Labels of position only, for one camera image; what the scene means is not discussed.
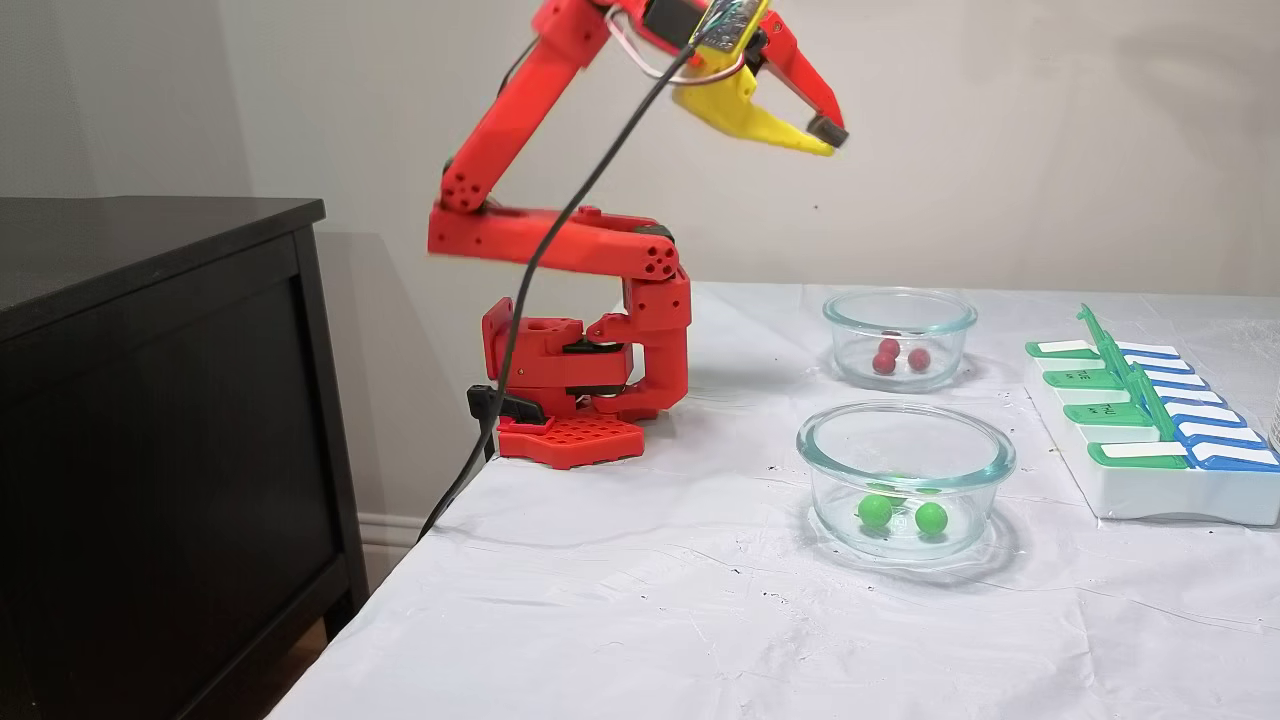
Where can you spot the red ball pill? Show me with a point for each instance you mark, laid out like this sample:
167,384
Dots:
884,364
919,359
889,347

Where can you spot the camera board on yellow mount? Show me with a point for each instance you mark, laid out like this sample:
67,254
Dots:
730,25

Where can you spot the small clear glass bowl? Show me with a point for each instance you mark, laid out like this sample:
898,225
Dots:
850,345

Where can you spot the green ball pill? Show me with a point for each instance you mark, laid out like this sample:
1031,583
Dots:
875,511
931,517
885,488

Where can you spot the large clear glass bowl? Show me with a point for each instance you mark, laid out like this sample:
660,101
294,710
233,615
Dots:
830,480

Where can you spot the clear glass container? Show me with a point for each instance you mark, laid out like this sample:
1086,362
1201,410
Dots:
1277,425

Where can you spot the weekly pill organizer box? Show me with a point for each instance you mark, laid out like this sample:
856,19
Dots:
1150,495

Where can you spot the black wooden cabinet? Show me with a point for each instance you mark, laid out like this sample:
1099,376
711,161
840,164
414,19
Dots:
150,450

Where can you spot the black table clamp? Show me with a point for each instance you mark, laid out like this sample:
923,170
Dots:
520,408

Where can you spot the white tablecloth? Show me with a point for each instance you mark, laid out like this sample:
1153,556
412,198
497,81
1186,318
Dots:
650,620

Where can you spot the white baseboard trim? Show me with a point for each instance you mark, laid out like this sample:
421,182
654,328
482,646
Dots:
390,535

